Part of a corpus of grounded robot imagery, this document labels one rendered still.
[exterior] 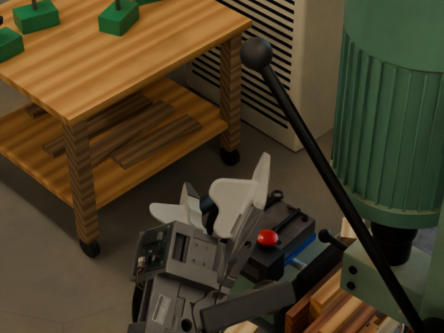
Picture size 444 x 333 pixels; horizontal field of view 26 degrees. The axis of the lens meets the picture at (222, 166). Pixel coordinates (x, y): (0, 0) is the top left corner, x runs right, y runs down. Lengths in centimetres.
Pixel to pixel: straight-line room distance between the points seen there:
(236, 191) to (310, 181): 206
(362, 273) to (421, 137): 29
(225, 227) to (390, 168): 22
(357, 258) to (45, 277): 158
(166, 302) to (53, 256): 187
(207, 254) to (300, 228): 45
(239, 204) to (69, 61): 169
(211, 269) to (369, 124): 24
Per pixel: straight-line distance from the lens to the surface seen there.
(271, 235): 134
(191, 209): 104
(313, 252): 141
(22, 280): 273
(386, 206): 110
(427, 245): 153
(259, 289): 98
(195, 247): 94
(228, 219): 94
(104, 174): 274
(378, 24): 97
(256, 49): 100
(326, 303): 134
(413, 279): 124
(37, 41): 268
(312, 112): 304
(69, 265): 275
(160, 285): 92
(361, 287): 128
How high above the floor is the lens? 196
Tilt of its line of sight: 40 degrees down
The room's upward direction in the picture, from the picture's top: straight up
